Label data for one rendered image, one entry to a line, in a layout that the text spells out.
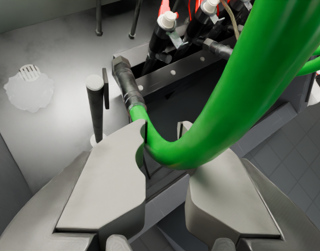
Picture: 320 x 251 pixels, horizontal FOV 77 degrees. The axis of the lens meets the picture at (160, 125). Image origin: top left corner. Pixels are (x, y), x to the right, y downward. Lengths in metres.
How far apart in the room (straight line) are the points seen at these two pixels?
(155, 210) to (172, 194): 0.04
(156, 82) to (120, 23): 0.30
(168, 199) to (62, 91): 0.35
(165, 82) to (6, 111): 0.36
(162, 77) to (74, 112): 0.23
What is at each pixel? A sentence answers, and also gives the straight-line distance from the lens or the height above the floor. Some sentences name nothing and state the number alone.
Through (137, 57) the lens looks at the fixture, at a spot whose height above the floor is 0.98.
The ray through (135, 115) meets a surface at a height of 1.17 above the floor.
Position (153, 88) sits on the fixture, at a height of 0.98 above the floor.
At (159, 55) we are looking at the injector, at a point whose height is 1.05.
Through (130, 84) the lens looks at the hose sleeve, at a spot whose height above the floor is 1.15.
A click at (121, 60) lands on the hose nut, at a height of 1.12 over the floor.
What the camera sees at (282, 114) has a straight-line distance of 0.59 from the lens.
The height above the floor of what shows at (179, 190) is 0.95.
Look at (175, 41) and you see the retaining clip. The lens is 0.31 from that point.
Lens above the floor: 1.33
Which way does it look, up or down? 69 degrees down
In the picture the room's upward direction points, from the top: 49 degrees clockwise
